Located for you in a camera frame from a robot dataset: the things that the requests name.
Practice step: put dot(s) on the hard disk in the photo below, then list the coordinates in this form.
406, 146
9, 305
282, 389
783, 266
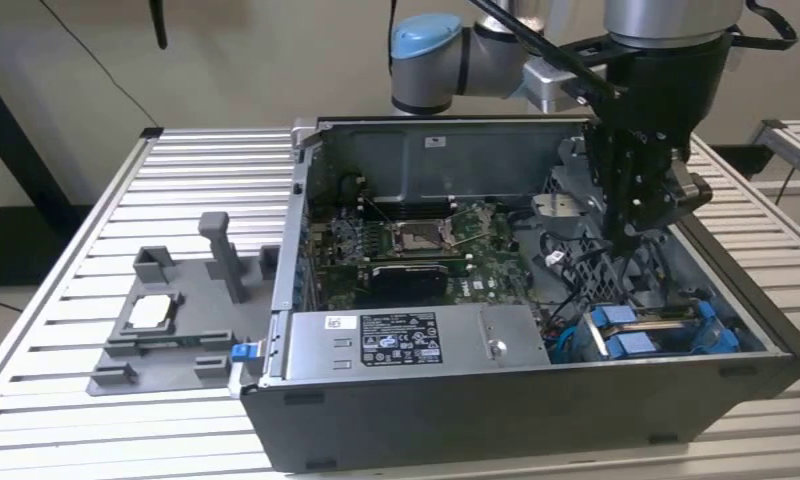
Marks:
629, 346
623, 318

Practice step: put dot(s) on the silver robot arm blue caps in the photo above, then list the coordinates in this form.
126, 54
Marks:
433, 65

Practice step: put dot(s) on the grey disk bay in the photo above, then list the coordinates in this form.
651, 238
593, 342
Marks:
747, 330

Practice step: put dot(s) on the green motherboard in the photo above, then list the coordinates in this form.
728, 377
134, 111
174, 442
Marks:
493, 270

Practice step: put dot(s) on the CPU socket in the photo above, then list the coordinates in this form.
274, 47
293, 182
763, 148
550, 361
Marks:
416, 235

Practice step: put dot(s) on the silver power supply box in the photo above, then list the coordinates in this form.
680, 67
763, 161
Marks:
320, 350

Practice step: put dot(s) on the black PC case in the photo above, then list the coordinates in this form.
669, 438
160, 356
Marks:
440, 415

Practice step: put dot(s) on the black table corner cap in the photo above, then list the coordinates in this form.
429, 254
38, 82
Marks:
150, 133

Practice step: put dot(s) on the grey parts rack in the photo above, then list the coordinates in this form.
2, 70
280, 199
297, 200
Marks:
180, 280

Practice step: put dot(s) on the blue case latch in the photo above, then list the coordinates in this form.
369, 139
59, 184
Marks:
241, 351

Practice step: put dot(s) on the silver CPU chip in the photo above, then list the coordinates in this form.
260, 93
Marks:
152, 311

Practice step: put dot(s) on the black desk stand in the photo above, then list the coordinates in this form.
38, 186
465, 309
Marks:
19, 240

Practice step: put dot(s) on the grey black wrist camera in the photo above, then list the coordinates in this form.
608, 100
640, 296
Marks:
689, 192

